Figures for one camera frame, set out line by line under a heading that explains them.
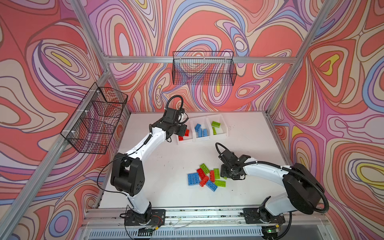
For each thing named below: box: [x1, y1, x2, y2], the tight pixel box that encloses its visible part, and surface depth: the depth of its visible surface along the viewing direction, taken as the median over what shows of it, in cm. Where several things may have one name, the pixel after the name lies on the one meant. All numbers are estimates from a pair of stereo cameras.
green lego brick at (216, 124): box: [211, 121, 221, 128], surface depth 113 cm
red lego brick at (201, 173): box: [196, 168, 206, 180], surface depth 89 cm
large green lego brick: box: [213, 168, 221, 179], surface depth 89 cm
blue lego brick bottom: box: [206, 179, 218, 192], surface depth 85 cm
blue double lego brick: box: [187, 172, 200, 186], surface depth 87 cm
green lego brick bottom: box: [214, 179, 227, 188], surface depth 86 cm
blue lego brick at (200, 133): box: [198, 128, 203, 138], surface depth 106 cm
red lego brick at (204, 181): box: [199, 175, 210, 187], surface depth 85 cm
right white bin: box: [205, 114, 229, 138], surface depth 110 cm
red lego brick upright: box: [209, 170, 215, 183], surface depth 86 cm
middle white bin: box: [189, 116, 211, 142], surface depth 109 cm
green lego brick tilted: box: [200, 163, 210, 175], surface depth 90 cm
